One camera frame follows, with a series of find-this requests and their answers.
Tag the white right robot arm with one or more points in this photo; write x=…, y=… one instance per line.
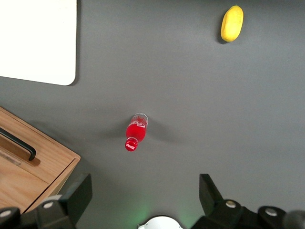
x=160, y=224

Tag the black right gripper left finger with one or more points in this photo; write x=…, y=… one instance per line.
x=71, y=200

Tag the red cola bottle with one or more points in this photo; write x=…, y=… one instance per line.
x=136, y=132

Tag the yellow lemon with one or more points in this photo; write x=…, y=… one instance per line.
x=231, y=23

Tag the beige rounded tray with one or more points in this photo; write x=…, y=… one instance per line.
x=35, y=40

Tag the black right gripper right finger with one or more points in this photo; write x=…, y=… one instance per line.
x=214, y=210

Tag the wooden drawer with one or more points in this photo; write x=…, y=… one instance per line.
x=56, y=155

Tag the wooden drawer cabinet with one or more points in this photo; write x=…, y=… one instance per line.
x=19, y=188

